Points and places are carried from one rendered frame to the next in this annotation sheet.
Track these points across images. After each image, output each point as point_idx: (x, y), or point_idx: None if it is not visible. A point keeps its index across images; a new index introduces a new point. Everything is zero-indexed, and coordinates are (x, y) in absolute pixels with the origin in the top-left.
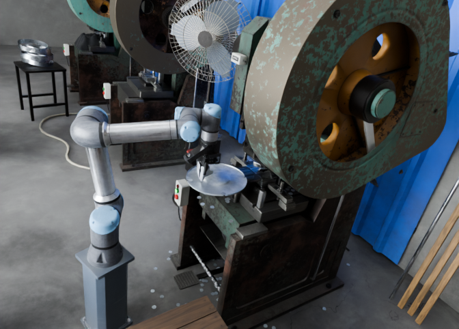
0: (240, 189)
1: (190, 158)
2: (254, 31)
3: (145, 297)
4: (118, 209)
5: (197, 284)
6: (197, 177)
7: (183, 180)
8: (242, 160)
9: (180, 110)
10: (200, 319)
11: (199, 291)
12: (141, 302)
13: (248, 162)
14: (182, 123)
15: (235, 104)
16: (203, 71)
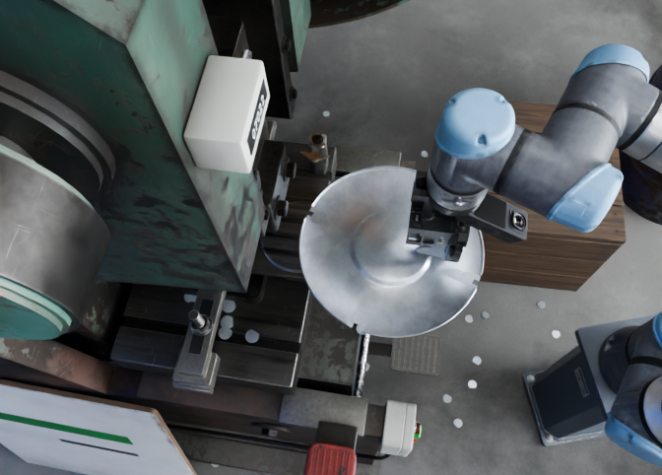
0: (364, 174)
1: (518, 208)
2: None
3: (478, 417)
4: (644, 365)
5: (365, 383)
6: (438, 280)
7: (392, 433)
8: (209, 325)
9: (608, 164)
10: (491, 191)
11: (369, 367)
12: (489, 409)
13: (199, 306)
14: (642, 81)
15: (250, 240)
16: None
